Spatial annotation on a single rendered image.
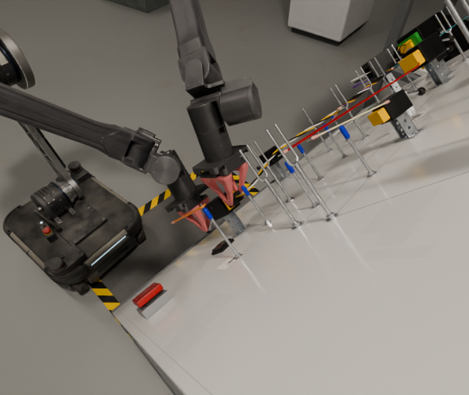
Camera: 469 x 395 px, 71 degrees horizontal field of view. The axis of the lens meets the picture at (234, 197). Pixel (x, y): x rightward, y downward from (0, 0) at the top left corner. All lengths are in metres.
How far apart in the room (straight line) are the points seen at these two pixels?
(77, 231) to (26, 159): 1.13
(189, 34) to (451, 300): 0.59
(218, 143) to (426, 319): 0.46
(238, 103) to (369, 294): 0.39
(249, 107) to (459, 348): 0.45
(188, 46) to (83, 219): 1.41
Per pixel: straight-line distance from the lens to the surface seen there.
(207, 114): 0.59
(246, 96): 0.56
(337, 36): 4.01
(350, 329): 0.24
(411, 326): 0.22
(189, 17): 0.70
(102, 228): 1.87
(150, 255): 1.99
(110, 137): 0.71
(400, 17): 1.38
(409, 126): 0.62
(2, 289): 2.22
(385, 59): 1.16
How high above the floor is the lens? 1.67
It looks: 50 degrees down
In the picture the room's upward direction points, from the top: straight up
